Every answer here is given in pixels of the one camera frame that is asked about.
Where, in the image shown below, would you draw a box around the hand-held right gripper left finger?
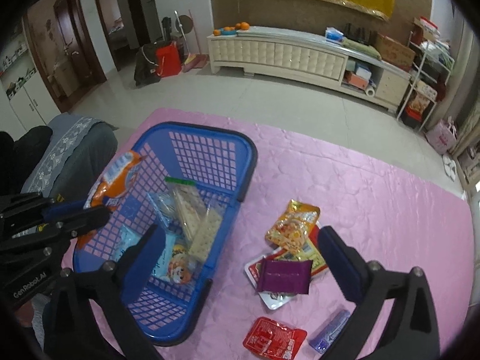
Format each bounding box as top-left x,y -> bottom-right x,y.
42,224 -> 166,360

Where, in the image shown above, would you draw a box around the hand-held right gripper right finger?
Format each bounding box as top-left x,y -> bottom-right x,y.
318,226 -> 442,360

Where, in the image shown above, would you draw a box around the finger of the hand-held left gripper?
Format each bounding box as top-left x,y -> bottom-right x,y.
55,205 -> 112,239
41,199 -> 91,221

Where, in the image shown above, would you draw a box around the pale blue cartoon snack packet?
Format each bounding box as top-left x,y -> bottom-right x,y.
150,232 -> 200,286

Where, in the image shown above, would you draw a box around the orange snack bag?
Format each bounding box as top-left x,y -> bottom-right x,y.
83,150 -> 149,211

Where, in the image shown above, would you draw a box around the purple snack packet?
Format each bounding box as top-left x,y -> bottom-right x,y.
256,258 -> 314,295

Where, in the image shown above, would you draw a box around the clear cracker packet green strip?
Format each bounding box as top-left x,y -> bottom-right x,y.
165,176 -> 223,264

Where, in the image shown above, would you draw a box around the blue plastic basket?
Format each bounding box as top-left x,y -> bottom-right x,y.
72,121 -> 259,347

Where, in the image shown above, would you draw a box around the orange yellow printed snack packet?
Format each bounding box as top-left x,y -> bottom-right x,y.
265,199 -> 321,253

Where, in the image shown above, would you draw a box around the grey embroidered cushion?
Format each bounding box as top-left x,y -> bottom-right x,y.
22,114 -> 119,204

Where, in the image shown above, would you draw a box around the small purple blue packet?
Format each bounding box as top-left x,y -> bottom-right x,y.
308,309 -> 352,353

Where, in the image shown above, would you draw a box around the dark cloth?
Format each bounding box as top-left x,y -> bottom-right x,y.
0,125 -> 54,196

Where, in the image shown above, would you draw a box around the pink bedcover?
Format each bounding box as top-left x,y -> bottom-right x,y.
62,108 -> 474,360

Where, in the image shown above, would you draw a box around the white red tray packet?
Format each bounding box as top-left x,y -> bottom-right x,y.
244,245 -> 323,311

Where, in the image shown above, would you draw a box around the red snack packet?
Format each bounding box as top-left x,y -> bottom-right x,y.
242,316 -> 308,360

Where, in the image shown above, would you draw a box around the white cabinet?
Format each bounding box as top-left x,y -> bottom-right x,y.
0,77 -> 50,129

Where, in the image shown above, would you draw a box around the white slippers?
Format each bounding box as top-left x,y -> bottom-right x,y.
442,155 -> 458,180

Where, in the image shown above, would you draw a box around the black bag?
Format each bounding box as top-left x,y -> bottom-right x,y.
134,43 -> 160,86

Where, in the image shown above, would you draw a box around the dark wooden door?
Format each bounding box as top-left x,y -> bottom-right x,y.
22,0 -> 110,114

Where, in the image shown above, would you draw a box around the pink tote bag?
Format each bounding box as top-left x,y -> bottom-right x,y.
425,118 -> 459,155

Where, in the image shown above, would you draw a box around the red bag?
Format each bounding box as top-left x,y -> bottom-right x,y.
155,42 -> 184,78

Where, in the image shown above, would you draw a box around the orange printed box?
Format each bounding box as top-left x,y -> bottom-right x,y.
409,94 -> 432,116

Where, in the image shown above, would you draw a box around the orange flat box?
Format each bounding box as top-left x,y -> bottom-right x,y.
345,73 -> 371,88

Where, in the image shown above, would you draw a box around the broom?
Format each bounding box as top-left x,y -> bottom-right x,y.
182,9 -> 207,71

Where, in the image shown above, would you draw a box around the white mop pole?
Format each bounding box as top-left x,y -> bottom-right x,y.
175,10 -> 187,55

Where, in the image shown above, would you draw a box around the cream tv cabinet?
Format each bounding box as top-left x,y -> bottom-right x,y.
207,25 -> 412,112

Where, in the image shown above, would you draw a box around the green folded cloth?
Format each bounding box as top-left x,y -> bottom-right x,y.
343,38 -> 383,62

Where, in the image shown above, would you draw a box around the cardboard box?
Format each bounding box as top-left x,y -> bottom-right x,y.
375,33 -> 417,69

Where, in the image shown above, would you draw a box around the grey tower air conditioner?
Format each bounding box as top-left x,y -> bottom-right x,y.
448,26 -> 478,130

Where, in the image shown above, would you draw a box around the black router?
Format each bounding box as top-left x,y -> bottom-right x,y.
344,22 -> 378,44

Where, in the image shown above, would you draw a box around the red white box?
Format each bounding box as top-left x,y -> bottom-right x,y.
414,17 -> 440,36

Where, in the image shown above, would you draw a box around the white wire rack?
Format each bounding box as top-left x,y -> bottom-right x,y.
397,17 -> 457,133

